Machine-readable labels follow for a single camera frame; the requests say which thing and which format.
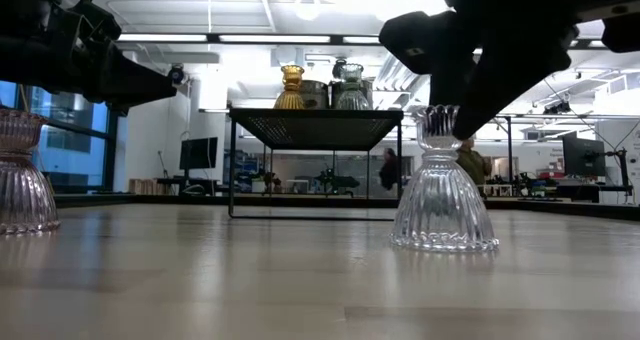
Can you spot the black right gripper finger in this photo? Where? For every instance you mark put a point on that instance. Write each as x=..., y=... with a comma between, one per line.
x=520, y=55
x=450, y=90

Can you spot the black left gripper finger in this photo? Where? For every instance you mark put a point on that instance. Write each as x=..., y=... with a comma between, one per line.
x=130, y=85

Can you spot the pale green glass candlestick holder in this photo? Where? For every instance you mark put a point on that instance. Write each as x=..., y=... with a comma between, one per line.
x=351, y=99

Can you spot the clear glass candlestick holder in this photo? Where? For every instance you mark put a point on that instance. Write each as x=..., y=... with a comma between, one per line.
x=442, y=205

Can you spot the clear glass jar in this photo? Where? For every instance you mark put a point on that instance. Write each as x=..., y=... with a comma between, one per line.
x=315, y=95

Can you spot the pink glass candlestick holder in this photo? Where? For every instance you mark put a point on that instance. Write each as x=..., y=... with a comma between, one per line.
x=22, y=190

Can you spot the amber glass candlestick holder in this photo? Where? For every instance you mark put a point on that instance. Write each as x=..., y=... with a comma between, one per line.
x=291, y=97

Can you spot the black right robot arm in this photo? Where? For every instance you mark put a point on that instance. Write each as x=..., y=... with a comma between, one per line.
x=620, y=30

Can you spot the black ceiling spotlight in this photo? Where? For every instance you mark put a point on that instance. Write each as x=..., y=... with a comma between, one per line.
x=177, y=74
x=336, y=69

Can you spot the long ceiling light strip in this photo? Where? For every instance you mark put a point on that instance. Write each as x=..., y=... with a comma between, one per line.
x=160, y=37

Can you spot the large window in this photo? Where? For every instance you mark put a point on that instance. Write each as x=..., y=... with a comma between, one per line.
x=75, y=130

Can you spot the person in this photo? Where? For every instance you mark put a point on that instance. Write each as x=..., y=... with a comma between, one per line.
x=389, y=172
x=477, y=167

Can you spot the black computer monitor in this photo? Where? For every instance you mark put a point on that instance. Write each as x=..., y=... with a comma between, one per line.
x=198, y=152
x=582, y=156

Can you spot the black perforated metal shelf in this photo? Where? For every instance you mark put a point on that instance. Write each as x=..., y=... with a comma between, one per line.
x=315, y=125

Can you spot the small black background robot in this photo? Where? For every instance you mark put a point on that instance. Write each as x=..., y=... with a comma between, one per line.
x=337, y=182

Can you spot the round ceiling lamp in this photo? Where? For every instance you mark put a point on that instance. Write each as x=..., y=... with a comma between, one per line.
x=306, y=7

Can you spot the black aluminium table frame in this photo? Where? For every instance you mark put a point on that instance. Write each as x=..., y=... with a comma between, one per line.
x=150, y=200

